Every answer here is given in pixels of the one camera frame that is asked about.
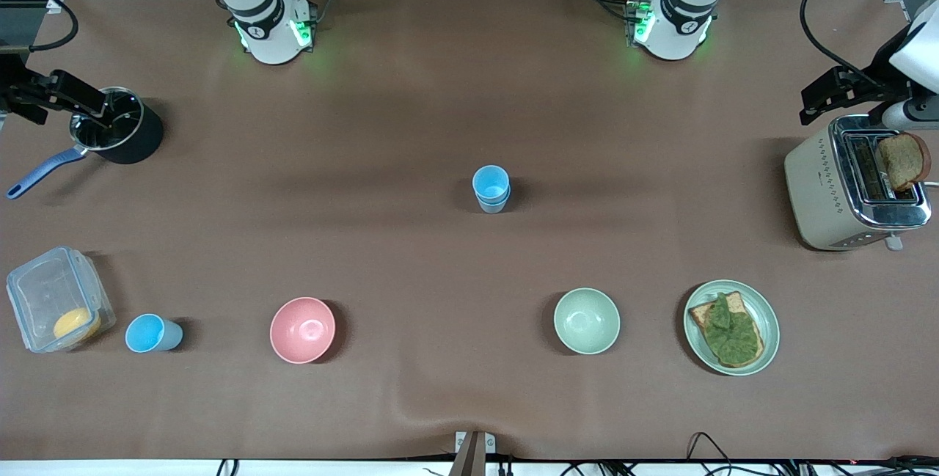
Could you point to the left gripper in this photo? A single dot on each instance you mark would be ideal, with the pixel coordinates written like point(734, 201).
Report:
point(874, 77)

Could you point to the blue plastic cup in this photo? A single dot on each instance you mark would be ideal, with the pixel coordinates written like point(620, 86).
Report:
point(493, 208)
point(150, 333)
point(490, 181)

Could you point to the brown bread slice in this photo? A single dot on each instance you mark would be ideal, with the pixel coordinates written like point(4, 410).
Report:
point(901, 160)

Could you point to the beige chrome toaster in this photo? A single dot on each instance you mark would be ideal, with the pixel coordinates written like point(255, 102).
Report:
point(814, 190)

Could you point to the clear plastic food container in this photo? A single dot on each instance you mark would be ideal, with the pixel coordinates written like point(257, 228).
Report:
point(44, 289)

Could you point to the orange round food piece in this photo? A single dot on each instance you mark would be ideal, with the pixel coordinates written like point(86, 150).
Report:
point(75, 323)

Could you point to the light green plate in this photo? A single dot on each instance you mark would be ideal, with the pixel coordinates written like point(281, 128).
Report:
point(769, 322)

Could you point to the toasted bread slice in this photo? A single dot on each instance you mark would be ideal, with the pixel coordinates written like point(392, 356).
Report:
point(700, 312)

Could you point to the green lettuce leaf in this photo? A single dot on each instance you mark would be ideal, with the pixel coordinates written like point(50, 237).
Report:
point(730, 335)

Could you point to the brown table mat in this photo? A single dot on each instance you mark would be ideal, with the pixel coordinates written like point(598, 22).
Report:
point(367, 131)

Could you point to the pink bowl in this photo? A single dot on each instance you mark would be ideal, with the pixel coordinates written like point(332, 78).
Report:
point(302, 329)

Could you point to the light green bowl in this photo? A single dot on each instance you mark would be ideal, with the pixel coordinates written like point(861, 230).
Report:
point(587, 320)

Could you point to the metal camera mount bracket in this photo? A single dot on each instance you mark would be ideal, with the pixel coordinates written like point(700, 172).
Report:
point(473, 454)

